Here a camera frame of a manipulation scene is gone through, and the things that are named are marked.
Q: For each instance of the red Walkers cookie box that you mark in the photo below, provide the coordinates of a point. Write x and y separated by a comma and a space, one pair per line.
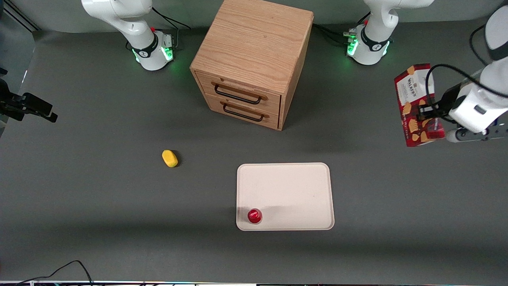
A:
412, 91

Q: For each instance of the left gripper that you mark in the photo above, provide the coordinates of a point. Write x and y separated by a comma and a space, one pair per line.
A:
448, 99

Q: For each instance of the small red cup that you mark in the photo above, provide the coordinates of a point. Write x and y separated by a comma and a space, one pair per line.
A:
254, 216

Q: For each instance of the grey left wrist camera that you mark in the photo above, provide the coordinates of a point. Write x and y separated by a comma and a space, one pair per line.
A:
468, 136

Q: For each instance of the white rectangular plastic tray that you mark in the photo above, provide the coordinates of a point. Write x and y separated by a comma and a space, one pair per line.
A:
289, 190

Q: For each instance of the wooden upper drawer front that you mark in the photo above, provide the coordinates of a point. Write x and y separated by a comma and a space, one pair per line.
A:
274, 101

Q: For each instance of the wooden drawer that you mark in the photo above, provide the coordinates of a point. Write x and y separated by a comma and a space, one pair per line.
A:
272, 119
274, 101

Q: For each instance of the wooden lower drawer front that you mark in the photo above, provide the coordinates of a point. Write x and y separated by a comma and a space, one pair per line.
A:
272, 119

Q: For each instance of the yellow oval toy fruit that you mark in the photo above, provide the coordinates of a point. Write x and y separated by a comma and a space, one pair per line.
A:
170, 158

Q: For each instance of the wooden two-drawer cabinet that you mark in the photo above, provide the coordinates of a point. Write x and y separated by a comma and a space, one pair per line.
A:
254, 43

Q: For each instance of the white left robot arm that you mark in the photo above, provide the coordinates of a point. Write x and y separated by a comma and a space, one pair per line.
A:
373, 43

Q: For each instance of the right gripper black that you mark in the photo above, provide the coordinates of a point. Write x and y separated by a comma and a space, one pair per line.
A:
14, 103

